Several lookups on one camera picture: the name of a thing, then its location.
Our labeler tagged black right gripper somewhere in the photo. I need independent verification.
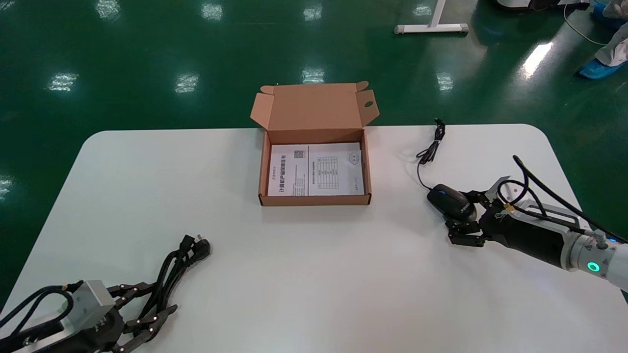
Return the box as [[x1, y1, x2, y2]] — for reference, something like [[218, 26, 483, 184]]
[[445, 189, 571, 269]]

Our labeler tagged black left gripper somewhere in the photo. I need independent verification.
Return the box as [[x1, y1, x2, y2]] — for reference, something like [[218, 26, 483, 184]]
[[28, 281, 179, 353]]

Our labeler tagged black wired computer mouse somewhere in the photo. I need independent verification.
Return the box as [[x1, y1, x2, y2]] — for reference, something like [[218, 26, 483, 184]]
[[416, 118, 478, 224]]

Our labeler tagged black power cord bundle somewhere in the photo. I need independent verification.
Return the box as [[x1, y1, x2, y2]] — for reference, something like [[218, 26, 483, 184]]
[[138, 234, 212, 325]]

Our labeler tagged brown cardboard storage box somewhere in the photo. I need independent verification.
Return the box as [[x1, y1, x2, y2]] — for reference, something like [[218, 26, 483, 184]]
[[250, 81, 381, 206]]

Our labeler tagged white printed paper manual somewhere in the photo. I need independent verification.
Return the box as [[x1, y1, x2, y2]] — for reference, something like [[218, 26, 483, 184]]
[[268, 142, 366, 197]]

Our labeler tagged white table leg base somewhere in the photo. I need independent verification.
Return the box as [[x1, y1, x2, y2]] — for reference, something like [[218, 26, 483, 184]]
[[394, 0, 470, 34]]

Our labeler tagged blue shoe cover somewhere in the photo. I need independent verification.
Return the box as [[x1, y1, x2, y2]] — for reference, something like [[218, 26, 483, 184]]
[[591, 2, 628, 26], [575, 57, 628, 80]]

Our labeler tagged white and black machine base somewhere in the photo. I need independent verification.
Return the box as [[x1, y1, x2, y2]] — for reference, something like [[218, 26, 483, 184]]
[[495, 0, 592, 11]]

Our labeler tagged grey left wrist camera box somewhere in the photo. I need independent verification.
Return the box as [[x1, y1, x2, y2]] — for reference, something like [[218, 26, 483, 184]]
[[65, 280, 116, 332]]

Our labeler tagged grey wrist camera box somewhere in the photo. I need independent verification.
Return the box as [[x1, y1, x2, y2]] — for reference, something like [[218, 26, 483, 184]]
[[488, 176, 587, 234], [65, 280, 116, 332]]

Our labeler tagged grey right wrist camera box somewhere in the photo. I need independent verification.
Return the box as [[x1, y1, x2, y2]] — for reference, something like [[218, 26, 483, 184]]
[[488, 176, 587, 234]]

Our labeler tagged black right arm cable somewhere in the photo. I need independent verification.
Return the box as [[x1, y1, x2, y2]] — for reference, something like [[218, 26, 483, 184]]
[[496, 154, 628, 244]]

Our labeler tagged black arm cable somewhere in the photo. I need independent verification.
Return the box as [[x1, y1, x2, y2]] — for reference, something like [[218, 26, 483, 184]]
[[496, 154, 628, 244], [0, 281, 85, 346]]

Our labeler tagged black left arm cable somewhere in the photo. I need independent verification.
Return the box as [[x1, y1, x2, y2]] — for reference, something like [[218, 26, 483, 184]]
[[0, 281, 85, 346]]

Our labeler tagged white floor cable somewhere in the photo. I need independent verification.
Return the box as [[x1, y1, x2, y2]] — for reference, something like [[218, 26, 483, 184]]
[[563, 2, 605, 47]]

